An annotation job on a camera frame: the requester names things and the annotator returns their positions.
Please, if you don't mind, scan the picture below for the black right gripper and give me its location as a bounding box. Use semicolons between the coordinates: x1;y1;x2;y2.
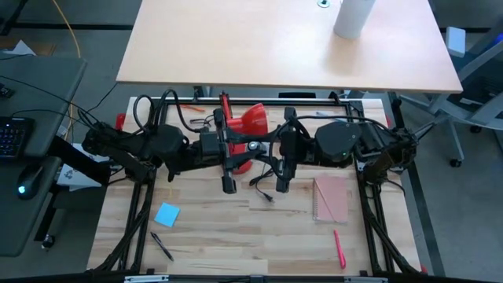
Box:
266;106;318;194

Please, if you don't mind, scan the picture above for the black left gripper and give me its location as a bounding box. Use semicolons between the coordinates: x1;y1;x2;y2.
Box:
198;108;277;195

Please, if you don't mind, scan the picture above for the red desk lamp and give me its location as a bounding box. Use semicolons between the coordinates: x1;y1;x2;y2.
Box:
218;92;269;176

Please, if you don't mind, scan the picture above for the black lamp power cord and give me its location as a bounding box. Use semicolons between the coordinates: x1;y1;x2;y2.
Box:
248;167;276;204

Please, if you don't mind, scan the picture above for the orange pen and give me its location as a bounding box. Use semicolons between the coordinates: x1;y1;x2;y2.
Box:
178;104;207;114

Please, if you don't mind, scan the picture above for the pink spiral notebook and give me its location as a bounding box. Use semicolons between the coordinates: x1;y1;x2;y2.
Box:
313;176;350;226

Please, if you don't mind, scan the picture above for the blue sticky note pad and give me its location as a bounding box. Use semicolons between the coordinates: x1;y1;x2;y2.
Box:
153;202;182;229

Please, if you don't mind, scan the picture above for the light wooden desk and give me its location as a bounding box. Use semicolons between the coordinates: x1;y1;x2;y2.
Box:
116;0;464;94

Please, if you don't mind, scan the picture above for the pink pen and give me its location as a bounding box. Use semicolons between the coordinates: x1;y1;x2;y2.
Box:
332;230;347;270

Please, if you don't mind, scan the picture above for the black pen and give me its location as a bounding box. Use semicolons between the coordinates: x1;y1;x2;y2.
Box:
150;231;175;263

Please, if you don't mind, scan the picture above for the white cylinder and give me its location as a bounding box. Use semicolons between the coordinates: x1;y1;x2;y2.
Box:
332;0;376;40

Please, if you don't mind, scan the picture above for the white paper sheet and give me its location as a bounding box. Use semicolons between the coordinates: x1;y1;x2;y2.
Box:
57;143;113;193

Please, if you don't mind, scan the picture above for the grey office chair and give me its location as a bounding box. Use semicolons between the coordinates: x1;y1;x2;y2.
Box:
396;23;503;168

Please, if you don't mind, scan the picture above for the grey side desk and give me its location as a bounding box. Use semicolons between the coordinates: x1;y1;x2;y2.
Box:
0;57;88;259

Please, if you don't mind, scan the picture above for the black computer mouse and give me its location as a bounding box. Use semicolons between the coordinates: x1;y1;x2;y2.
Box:
16;164;45;200

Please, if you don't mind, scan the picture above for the black keyboard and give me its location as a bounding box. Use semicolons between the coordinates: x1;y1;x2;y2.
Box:
0;116;35;160

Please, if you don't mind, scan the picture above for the yellow cable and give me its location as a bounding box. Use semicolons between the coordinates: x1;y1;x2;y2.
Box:
50;0;82;139

